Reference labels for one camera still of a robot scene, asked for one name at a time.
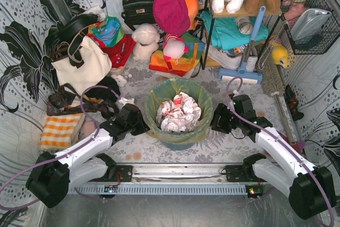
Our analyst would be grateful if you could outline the blue floor mop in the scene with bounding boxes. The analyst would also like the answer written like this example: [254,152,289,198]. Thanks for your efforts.
[217,6,266,84]

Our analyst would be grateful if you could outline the teal trash bin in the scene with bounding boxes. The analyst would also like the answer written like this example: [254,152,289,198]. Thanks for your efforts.
[147,126,209,151]

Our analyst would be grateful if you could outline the yellow trash bag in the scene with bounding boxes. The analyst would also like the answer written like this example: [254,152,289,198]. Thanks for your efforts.
[144,78,214,150]

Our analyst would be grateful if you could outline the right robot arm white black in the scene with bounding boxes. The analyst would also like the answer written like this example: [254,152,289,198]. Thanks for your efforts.
[210,95,337,220]

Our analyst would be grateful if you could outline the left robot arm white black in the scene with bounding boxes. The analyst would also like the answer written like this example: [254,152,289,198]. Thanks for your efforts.
[25,104,149,208]

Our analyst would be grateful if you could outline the crumpled paper trash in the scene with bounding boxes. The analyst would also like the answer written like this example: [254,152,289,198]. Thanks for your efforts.
[156,92,202,133]

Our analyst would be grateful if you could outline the cream canvas tote bag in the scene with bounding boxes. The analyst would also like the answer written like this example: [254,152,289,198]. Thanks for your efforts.
[52,36,112,95]

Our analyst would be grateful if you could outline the colourful printed bag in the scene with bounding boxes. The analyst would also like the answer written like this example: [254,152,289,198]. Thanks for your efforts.
[87,16,124,47]

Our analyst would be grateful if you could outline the magenta cloth bag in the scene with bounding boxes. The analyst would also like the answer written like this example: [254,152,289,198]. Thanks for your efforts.
[153,0,190,36]

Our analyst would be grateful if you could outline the pink rolled towel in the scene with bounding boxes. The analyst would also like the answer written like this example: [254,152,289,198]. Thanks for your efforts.
[79,121,97,140]

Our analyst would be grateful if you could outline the white sneaker left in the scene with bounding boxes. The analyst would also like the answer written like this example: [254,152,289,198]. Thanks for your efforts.
[208,46,242,70]

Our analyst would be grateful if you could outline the white sneaker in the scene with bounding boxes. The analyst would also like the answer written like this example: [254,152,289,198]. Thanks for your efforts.
[208,46,242,70]
[240,46,258,72]

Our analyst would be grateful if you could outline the white sneaker right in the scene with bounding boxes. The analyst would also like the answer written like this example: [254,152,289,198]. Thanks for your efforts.
[240,46,258,72]

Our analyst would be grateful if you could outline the dark patterned cloth right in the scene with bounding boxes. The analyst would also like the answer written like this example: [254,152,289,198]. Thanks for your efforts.
[284,85,304,121]

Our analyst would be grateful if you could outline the red cloth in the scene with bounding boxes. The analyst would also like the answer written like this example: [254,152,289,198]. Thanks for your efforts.
[102,35,136,69]

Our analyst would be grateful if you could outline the yellow plush toy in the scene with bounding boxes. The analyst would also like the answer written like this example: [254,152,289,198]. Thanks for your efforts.
[269,37,289,68]

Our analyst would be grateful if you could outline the rainbow striped cloth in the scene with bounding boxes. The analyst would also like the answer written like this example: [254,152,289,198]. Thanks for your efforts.
[149,32,206,77]

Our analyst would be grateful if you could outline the orange white checkered towel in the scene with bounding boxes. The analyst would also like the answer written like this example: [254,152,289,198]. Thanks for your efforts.
[39,113,85,150]

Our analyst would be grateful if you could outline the teal folded cloth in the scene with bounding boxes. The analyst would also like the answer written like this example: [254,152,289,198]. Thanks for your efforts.
[200,11,269,50]

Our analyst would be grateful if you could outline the grey patterned ball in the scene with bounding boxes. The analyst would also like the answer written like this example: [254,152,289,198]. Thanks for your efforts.
[236,16,253,35]

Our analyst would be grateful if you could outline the cream plush lamb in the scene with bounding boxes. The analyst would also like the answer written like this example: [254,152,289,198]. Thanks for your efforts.
[132,23,160,61]

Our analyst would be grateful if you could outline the pink white plush doll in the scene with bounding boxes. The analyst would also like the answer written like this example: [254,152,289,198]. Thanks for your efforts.
[163,33,189,61]

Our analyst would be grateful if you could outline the black hat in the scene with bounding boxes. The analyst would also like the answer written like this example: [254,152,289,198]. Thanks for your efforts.
[57,14,99,43]

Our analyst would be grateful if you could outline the black leather handbag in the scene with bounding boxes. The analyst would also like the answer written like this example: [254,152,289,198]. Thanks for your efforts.
[121,0,156,31]

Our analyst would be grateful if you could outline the orange plush toy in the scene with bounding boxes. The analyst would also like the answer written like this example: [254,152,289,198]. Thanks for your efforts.
[185,0,199,30]

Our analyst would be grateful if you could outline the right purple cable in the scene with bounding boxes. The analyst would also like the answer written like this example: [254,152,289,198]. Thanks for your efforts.
[225,77,336,226]

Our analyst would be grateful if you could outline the purple cable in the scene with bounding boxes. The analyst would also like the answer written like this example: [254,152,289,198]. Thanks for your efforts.
[0,85,120,211]
[225,77,336,226]

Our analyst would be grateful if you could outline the metal pole with handle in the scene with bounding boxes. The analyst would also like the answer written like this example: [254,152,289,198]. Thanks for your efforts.
[271,91,296,146]

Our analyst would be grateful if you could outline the brown patterned strap bag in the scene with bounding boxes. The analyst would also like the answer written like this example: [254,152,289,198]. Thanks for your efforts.
[47,83,121,119]

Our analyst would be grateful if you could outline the metal base rail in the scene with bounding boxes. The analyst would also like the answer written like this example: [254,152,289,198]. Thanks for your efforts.
[39,162,326,200]

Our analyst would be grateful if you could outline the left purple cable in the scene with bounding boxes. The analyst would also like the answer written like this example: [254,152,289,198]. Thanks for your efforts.
[0,85,120,211]

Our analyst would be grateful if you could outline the wooden black frame shelf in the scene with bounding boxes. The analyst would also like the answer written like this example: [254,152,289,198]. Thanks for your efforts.
[199,0,284,70]

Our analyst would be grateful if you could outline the black wire basket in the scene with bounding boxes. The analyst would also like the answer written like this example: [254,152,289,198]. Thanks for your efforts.
[281,0,339,55]

